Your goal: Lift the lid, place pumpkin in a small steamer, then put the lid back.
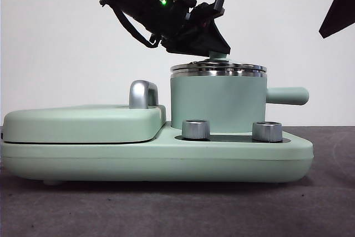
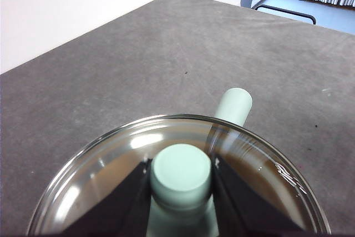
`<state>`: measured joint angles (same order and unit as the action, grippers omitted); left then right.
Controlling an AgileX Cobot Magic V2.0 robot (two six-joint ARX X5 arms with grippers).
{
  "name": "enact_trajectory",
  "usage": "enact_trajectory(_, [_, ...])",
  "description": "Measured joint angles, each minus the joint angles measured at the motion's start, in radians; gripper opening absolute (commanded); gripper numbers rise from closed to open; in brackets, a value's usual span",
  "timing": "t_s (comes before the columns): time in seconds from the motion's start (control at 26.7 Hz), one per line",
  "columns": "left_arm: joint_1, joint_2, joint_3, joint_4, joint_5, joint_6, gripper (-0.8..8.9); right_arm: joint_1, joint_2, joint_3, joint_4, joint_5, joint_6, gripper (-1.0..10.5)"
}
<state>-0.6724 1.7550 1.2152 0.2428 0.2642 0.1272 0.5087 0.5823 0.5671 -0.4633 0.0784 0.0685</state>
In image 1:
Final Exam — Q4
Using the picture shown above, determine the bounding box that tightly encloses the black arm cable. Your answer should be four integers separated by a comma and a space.
112, 5, 161, 48

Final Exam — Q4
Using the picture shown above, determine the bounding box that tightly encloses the silver control knob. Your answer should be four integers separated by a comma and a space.
181, 119, 211, 141
251, 121, 283, 142

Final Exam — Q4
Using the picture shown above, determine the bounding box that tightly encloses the glass lid with green knob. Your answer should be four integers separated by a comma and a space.
169, 50, 268, 73

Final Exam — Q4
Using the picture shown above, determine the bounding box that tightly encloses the mint green breakfast maker base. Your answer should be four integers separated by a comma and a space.
0, 120, 315, 186

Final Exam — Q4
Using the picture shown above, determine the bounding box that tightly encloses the silver grill cover handle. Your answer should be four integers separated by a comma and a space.
128, 79, 160, 109

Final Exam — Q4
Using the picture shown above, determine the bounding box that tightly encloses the mint green grill cover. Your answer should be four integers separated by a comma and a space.
2, 104, 168, 144

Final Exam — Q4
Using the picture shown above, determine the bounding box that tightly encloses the mint green steamer pot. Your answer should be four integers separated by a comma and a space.
170, 70, 310, 135

